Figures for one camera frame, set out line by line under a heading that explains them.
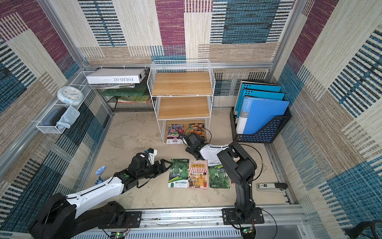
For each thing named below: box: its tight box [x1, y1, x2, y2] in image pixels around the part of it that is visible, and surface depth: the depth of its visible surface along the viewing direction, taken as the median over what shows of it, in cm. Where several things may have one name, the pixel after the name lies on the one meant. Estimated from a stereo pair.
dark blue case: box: [43, 107, 68, 126], surface depth 67 cm
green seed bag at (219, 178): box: [208, 164, 231, 189], surface depth 88 cm
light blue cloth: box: [56, 105, 81, 131], surface depth 70 cm
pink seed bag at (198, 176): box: [188, 159, 209, 190], surface depth 89 cm
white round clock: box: [56, 86, 85, 106], surface depth 76 cm
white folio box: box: [86, 68, 147, 85], surface depth 81 cm
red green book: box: [117, 95, 151, 104], surface depth 101 cm
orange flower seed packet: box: [189, 122, 205, 137], surface depth 110 cm
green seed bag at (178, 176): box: [167, 158, 190, 188], surface depth 89 cm
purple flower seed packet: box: [166, 123, 185, 145], surface depth 107 cm
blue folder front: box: [235, 97, 290, 135], surface depth 89 cm
